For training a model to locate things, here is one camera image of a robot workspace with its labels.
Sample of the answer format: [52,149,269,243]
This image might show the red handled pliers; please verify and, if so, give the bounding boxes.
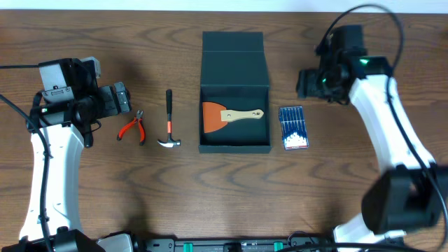
[116,109,146,146]

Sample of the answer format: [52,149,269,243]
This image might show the blue screwdriver set case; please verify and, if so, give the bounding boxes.
[279,106,309,151]

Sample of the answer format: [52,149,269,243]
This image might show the small black handled hammer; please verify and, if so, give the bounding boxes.
[157,89,181,148]

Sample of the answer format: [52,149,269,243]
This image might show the orange scraper wooden handle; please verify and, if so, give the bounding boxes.
[202,101,264,133]

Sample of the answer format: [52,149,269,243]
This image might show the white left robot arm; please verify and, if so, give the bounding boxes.
[19,57,132,241]

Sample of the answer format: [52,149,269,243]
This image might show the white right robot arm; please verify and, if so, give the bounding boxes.
[296,25,447,244]

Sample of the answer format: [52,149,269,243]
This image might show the dark green open box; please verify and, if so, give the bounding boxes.
[198,31,272,154]

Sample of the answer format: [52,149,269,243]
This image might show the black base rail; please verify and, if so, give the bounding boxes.
[139,236,407,252]

